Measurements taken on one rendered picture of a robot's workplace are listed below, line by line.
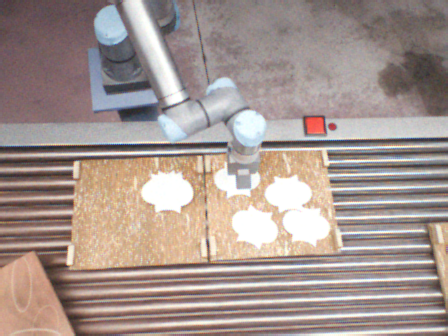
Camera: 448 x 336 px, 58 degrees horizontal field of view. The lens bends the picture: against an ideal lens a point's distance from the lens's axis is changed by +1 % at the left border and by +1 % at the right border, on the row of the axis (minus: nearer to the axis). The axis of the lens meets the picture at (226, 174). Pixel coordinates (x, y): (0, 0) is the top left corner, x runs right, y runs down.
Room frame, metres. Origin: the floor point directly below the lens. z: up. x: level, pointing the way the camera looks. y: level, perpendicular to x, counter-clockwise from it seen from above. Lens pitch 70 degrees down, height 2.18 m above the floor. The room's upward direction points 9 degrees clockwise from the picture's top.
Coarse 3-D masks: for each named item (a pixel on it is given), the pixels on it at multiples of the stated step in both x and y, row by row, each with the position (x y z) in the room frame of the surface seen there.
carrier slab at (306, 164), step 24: (216, 168) 0.47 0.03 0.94; (264, 168) 0.49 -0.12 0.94; (288, 168) 0.51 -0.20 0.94; (312, 168) 0.52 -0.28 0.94; (216, 192) 0.38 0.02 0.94; (264, 192) 0.41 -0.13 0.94; (312, 192) 0.44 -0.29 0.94; (216, 216) 0.31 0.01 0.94; (216, 240) 0.23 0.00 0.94; (288, 240) 0.27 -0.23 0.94
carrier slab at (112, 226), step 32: (96, 160) 0.43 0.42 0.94; (128, 160) 0.44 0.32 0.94; (160, 160) 0.46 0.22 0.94; (192, 160) 0.48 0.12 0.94; (96, 192) 0.32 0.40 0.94; (128, 192) 0.34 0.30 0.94; (96, 224) 0.22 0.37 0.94; (128, 224) 0.24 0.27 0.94; (160, 224) 0.25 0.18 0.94; (192, 224) 0.27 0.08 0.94; (96, 256) 0.13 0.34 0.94; (128, 256) 0.14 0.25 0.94; (160, 256) 0.16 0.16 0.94; (192, 256) 0.17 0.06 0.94
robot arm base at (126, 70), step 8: (104, 56) 0.77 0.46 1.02; (136, 56) 0.80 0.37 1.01; (104, 64) 0.76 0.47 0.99; (112, 64) 0.75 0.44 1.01; (120, 64) 0.75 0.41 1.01; (128, 64) 0.76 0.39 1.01; (136, 64) 0.78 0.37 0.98; (104, 72) 0.75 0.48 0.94; (112, 72) 0.74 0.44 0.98; (120, 72) 0.74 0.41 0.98; (128, 72) 0.75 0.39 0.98; (136, 72) 0.76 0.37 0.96; (120, 80) 0.73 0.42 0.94; (128, 80) 0.74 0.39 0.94
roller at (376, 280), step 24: (72, 288) 0.03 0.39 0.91; (96, 288) 0.04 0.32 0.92; (120, 288) 0.05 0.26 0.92; (144, 288) 0.06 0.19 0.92; (168, 288) 0.07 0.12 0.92; (192, 288) 0.08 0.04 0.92; (216, 288) 0.09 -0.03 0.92; (240, 288) 0.10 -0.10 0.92; (264, 288) 0.11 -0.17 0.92; (288, 288) 0.13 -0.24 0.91; (312, 288) 0.14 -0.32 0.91; (336, 288) 0.15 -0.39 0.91
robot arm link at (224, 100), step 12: (216, 84) 0.54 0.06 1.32; (228, 84) 0.55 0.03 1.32; (216, 96) 0.51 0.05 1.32; (228, 96) 0.51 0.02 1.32; (240, 96) 0.52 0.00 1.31; (216, 108) 0.48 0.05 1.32; (228, 108) 0.48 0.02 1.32; (240, 108) 0.48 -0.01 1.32; (216, 120) 0.46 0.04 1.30; (228, 120) 0.46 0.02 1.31
